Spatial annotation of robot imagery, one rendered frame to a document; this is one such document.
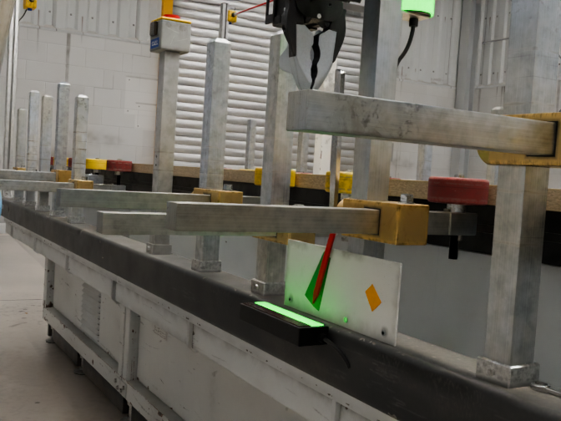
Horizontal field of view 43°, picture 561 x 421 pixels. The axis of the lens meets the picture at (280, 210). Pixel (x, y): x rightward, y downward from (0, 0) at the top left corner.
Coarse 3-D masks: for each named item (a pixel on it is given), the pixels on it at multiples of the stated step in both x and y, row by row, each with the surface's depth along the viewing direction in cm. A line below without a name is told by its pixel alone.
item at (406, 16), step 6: (402, 12) 91; (408, 12) 92; (414, 12) 92; (420, 12) 92; (426, 12) 92; (402, 18) 95; (408, 18) 94; (414, 18) 94; (420, 18) 94; (426, 18) 94; (414, 24) 94; (414, 30) 94; (408, 42) 94; (408, 48) 94; (402, 54) 94
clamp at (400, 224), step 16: (368, 208) 89; (384, 208) 86; (400, 208) 84; (416, 208) 85; (384, 224) 86; (400, 224) 84; (416, 224) 86; (368, 240) 89; (384, 240) 86; (400, 240) 84; (416, 240) 86
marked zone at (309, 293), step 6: (324, 252) 97; (330, 258) 96; (318, 264) 98; (318, 270) 98; (312, 276) 100; (324, 276) 97; (312, 282) 100; (324, 282) 97; (312, 288) 100; (306, 294) 101; (312, 294) 100; (312, 300) 99; (318, 300) 98; (318, 306) 98
